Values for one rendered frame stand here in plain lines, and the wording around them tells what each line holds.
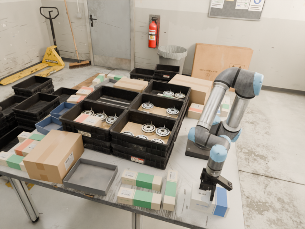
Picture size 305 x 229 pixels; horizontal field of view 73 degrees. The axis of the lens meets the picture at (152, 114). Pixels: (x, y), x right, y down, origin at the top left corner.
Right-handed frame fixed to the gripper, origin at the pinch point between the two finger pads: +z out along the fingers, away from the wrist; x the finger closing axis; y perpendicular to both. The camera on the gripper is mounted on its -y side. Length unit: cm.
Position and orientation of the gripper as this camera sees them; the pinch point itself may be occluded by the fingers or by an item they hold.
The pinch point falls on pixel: (209, 196)
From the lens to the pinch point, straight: 128.0
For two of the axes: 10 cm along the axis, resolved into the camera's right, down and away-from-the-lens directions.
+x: -2.4, 5.2, -8.2
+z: -0.4, 8.4, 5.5
